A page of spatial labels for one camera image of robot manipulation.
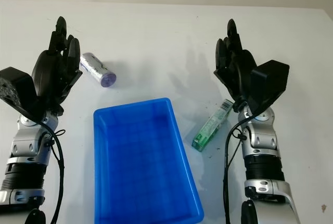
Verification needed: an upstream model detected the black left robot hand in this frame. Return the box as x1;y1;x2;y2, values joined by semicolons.
31;16;83;117

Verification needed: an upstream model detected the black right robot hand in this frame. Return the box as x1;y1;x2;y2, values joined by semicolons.
213;18;259;113

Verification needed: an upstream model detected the silver purple bag roll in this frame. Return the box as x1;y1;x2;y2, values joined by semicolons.
79;51;117;88

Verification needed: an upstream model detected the green white carton box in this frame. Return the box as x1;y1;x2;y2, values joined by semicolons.
191;98;234;153

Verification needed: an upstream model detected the blue plastic tray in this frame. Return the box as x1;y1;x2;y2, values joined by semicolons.
93;97;205;224

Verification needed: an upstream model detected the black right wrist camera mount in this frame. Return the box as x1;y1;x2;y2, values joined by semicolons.
250;59;290;113

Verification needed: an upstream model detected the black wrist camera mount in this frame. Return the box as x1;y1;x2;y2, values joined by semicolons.
0;67;45;124
250;59;290;113

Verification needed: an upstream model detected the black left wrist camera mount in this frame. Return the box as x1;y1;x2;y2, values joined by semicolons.
0;67;45;124

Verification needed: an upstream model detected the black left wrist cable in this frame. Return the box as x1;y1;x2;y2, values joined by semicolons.
37;121;66;224

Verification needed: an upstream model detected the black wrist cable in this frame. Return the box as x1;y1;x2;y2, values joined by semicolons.
223;118;251;224
37;121;66;224

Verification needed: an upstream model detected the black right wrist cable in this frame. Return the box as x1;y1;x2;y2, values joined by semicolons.
223;118;251;224

